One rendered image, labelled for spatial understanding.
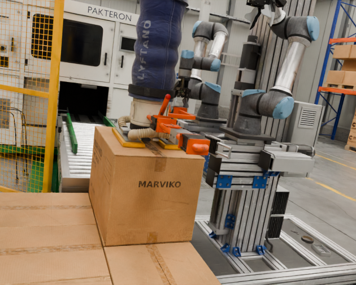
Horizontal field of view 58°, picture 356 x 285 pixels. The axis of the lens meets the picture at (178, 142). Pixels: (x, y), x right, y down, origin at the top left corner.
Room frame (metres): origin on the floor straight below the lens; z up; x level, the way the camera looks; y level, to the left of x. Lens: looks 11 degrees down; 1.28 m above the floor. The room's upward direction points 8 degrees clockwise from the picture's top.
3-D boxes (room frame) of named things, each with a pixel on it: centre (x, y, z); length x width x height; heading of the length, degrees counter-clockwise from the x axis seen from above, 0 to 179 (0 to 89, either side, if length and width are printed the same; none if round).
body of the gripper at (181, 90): (1.93, 0.02, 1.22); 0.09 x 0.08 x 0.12; 22
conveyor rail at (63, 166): (2.90, 1.06, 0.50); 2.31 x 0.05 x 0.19; 22
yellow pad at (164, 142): (1.62, 0.07, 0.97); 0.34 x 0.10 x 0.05; 21
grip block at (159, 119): (1.35, 0.07, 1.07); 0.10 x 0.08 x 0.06; 111
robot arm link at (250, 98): (1.74, -0.36, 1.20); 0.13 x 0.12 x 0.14; 48
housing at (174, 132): (1.15, -0.01, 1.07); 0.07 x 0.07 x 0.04; 21
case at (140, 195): (1.59, 0.17, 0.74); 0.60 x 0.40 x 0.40; 23
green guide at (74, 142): (3.25, 1.15, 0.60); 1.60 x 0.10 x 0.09; 22
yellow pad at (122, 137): (1.55, 0.25, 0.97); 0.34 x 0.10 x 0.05; 21
